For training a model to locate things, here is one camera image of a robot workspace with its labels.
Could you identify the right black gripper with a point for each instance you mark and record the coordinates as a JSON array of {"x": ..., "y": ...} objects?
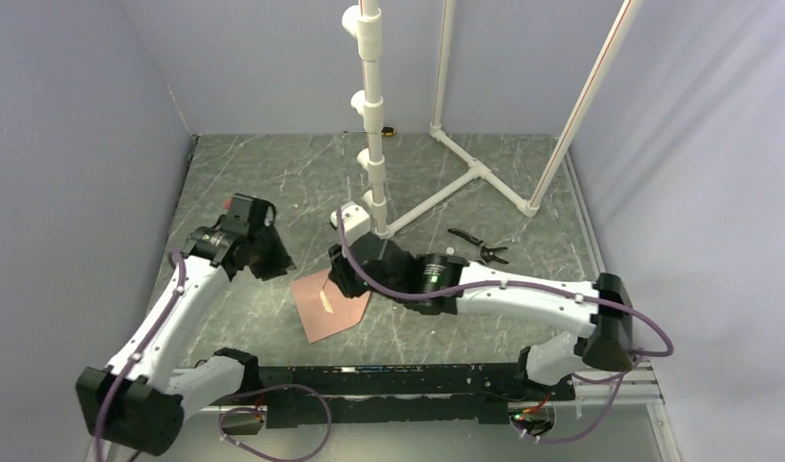
[{"x": 341, "y": 273}]

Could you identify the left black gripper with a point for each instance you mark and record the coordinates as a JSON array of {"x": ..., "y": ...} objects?
[{"x": 281, "y": 261}]

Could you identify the cream paper letter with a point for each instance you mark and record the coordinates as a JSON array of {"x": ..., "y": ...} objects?
[{"x": 327, "y": 306}]

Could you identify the pink brown envelope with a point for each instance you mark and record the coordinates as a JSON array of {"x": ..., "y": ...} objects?
[{"x": 323, "y": 309}]

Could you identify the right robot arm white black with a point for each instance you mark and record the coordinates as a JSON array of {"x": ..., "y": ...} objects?
[{"x": 595, "y": 328}]

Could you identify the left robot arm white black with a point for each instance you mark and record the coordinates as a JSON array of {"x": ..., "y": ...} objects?
[{"x": 137, "y": 400}]

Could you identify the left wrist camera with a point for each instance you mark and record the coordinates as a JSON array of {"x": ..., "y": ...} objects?
[{"x": 246, "y": 215}]

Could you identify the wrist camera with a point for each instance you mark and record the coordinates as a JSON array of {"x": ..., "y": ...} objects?
[
  {"x": 246, "y": 215},
  {"x": 356, "y": 221}
]

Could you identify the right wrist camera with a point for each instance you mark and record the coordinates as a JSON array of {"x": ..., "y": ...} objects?
[{"x": 356, "y": 221}]

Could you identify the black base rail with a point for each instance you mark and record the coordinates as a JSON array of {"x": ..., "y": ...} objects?
[{"x": 482, "y": 392}]

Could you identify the white PVC pipe frame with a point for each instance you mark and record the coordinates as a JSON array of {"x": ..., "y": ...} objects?
[{"x": 364, "y": 23}]

